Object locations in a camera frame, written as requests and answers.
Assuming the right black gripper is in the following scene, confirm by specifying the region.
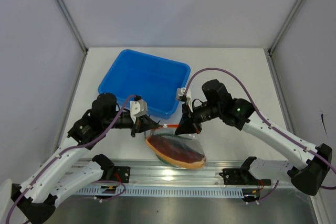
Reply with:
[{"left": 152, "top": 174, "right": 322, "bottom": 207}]
[{"left": 175, "top": 101, "right": 222, "bottom": 135}]

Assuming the clear zip top bag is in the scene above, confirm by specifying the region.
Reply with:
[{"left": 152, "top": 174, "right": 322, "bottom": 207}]
[{"left": 144, "top": 124, "right": 206, "bottom": 169}]

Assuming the orange purple sweet potato slice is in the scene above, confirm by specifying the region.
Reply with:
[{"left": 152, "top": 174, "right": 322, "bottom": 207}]
[{"left": 145, "top": 135, "right": 206, "bottom": 169}]

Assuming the blue plastic bin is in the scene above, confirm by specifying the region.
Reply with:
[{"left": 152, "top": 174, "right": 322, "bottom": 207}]
[{"left": 98, "top": 49, "right": 191, "bottom": 119}]

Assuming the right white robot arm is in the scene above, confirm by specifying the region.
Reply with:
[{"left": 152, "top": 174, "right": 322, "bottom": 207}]
[{"left": 175, "top": 79, "right": 332, "bottom": 196}]

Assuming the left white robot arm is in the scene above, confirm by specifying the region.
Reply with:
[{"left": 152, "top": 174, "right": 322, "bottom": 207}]
[{"left": 10, "top": 93, "right": 159, "bottom": 223}]

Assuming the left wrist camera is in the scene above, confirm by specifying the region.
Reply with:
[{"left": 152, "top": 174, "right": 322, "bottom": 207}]
[{"left": 130, "top": 99, "right": 148, "bottom": 123}]

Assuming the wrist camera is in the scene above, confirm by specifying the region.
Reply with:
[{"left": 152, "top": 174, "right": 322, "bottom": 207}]
[
  {"left": 130, "top": 99, "right": 148, "bottom": 123},
  {"left": 176, "top": 87, "right": 193, "bottom": 111}
]

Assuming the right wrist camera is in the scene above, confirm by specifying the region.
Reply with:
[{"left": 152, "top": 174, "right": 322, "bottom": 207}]
[{"left": 176, "top": 87, "right": 193, "bottom": 111}]

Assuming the aluminium rail frame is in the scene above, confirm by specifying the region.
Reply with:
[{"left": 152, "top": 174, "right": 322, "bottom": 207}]
[{"left": 70, "top": 158, "right": 297, "bottom": 185}]

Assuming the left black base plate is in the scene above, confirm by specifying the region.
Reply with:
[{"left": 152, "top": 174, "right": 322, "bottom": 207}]
[{"left": 106, "top": 166, "right": 131, "bottom": 184}]

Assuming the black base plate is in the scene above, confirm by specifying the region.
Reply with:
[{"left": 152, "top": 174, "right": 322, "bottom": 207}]
[
  {"left": 219, "top": 168, "right": 271, "bottom": 186},
  {"left": 106, "top": 166, "right": 131, "bottom": 184}
]

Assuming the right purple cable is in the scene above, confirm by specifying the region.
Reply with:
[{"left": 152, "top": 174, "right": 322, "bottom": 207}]
[{"left": 185, "top": 67, "right": 336, "bottom": 190}]

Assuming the purple cable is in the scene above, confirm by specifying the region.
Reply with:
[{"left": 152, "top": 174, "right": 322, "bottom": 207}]
[
  {"left": 6, "top": 94, "right": 142, "bottom": 224},
  {"left": 185, "top": 67, "right": 336, "bottom": 190}
]

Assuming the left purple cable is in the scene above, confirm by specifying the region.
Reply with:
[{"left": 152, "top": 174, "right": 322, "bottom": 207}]
[{"left": 6, "top": 94, "right": 142, "bottom": 224}]

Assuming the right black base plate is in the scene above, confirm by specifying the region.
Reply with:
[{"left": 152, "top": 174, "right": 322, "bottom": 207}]
[{"left": 219, "top": 168, "right": 271, "bottom": 186}]

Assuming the slotted cable duct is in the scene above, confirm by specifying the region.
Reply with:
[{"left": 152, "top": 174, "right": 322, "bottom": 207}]
[{"left": 75, "top": 185, "right": 244, "bottom": 199}]

